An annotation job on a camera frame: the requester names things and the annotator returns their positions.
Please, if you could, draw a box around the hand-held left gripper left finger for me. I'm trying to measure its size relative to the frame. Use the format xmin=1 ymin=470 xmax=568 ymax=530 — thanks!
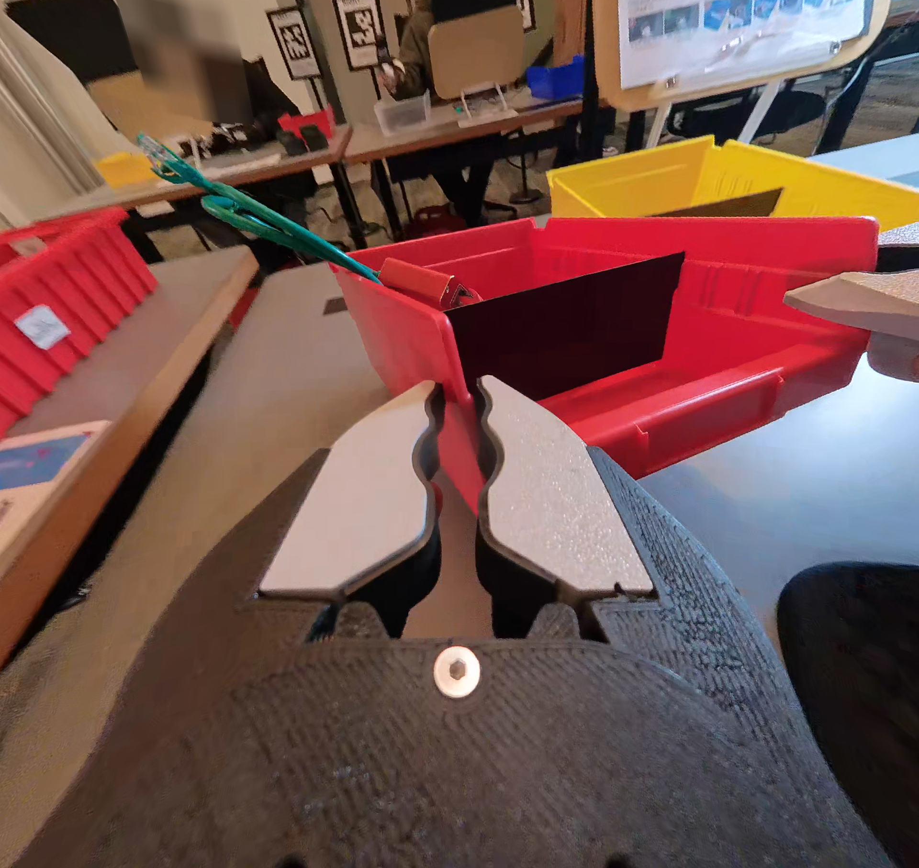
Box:
xmin=258 ymin=380 xmax=442 ymax=639

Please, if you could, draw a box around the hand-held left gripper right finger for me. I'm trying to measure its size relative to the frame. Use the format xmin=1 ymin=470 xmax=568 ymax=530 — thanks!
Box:
xmin=475 ymin=375 xmax=656 ymax=639

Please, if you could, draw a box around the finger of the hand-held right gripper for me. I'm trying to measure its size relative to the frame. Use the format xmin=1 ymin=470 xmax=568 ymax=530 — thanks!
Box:
xmin=876 ymin=222 xmax=919 ymax=273
xmin=783 ymin=271 xmax=919 ymax=343

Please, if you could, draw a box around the smooth red plastic bin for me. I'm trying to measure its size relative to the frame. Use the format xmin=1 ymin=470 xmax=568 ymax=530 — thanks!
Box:
xmin=330 ymin=216 xmax=880 ymax=519

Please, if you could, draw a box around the red network switch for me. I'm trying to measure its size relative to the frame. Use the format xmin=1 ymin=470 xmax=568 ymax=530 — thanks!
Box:
xmin=378 ymin=258 xmax=483 ymax=309

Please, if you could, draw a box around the yellow plastic bin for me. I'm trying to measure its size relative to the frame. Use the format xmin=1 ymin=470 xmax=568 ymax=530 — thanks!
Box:
xmin=547 ymin=134 xmax=919 ymax=234

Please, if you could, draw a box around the green ethernet cable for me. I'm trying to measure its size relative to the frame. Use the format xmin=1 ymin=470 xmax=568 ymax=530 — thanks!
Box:
xmin=136 ymin=132 xmax=383 ymax=286

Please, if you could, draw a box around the person's right hand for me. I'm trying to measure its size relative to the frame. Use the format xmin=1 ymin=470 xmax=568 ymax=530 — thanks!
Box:
xmin=865 ymin=330 xmax=919 ymax=383

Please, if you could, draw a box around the black bin divider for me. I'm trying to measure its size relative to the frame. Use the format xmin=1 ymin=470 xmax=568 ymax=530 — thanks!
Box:
xmin=650 ymin=188 xmax=785 ymax=219
xmin=444 ymin=252 xmax=685 ymax=401

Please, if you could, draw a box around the wood-edged side table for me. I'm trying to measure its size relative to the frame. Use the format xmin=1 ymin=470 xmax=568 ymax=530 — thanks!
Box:
xmin=0 ymin=245 xmax=261 ymax=664

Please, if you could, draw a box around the printed instruction sheet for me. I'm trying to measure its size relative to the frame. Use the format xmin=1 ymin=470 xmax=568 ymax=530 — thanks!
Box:
xmin=617 ymin=0 xmax=885 ymax=91

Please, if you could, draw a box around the blue white card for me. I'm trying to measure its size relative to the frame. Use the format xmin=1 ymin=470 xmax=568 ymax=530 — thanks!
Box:
xmin=0 ymin=419 xmax=113 ymax=560

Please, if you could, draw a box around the black mesh chair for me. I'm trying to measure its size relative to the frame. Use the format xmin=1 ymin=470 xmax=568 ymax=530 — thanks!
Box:
xmin=777 ymin=561 xmax=919 ymax=868

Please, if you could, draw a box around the instruction sheet on stand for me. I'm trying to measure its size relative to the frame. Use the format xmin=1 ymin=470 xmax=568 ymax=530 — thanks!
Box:
xmin=589 ymin=0 xmax=903 ymax=147

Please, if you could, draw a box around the ribbed red plastic bin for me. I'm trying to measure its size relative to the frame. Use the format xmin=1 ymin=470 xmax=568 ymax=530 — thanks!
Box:
xmin=0 ymin=206 xmax=159 ymax=438

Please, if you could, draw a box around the wooden work table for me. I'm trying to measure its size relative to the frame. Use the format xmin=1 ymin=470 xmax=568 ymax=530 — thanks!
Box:
xmin=43 ymin=123 xmax=354 ymax=252
xmin=343 ymin=96 xmax=597 ymax=237

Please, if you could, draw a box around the blue plastic bin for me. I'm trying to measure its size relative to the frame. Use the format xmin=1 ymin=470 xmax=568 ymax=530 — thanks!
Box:
xmin=526 ymin=55 xmax=587 ymax=101

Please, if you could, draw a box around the small red bin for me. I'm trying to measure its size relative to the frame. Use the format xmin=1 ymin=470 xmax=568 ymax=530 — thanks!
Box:
xmin=277 ymin=107 xmax=336 ymax=140

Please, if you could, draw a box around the clear plastic box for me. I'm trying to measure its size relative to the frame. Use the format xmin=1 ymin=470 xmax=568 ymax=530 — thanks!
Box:
xmin=372 ymin=89 xmax=433 ymax=138

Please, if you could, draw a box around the small yellow bin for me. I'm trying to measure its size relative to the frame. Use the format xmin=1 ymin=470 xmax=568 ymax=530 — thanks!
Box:
xmin=95 ymin=152 xmax=160 ymax=190

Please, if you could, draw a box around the small wooden board stand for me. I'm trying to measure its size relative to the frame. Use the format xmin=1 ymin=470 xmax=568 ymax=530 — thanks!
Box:
xmin=427 ymin=5 xmax=527 ymax=130

